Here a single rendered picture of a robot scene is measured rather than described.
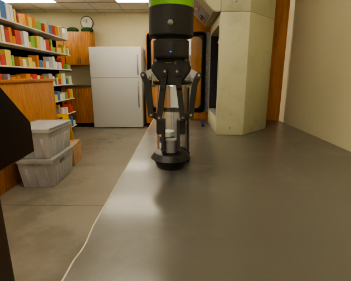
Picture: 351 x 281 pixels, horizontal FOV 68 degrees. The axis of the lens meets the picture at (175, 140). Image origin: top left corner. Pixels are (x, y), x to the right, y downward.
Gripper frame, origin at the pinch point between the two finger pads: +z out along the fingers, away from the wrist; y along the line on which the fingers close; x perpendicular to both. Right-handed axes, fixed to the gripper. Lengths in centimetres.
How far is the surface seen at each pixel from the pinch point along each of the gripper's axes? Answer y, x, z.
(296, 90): -60, -75, -6
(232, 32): -22, -48, -29
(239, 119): -26, -48, 4
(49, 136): 132, -202, 49
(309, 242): -21.2, 24.0, 10.5
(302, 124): -60, -64, 9
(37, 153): 147, -202, 67
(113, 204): 10.5, 13.0, 10.7
